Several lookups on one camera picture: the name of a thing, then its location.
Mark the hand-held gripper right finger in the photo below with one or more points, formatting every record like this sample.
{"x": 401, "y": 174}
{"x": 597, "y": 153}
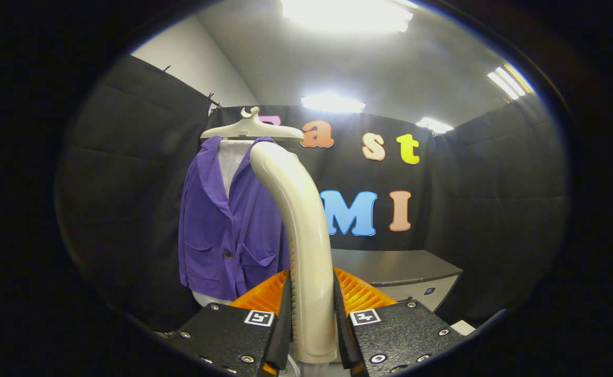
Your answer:
{"x": 344, "y": 335}

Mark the white garment steamer head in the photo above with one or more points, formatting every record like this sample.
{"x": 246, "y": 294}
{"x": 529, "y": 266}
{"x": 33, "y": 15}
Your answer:
{"x": 306, "y": 235}

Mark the white ironing form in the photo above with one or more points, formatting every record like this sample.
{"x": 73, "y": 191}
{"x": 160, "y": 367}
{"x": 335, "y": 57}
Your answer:
{"x": 230, "y": 162}

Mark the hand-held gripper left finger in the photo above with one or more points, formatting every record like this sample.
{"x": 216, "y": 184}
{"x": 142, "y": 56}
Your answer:
{"x": 281, "y": 335}

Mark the white paper sheet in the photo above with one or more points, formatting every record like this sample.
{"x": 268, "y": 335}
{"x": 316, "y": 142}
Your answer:
{"x": 463, "y": 328}

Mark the grey drawer cabinet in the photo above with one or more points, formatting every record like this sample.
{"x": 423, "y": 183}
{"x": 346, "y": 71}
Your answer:
{"x": 395, "y": 264}

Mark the cream plastic clothes hanger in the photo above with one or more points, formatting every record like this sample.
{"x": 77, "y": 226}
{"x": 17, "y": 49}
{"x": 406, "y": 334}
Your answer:
{"x": 254, "y": 130}

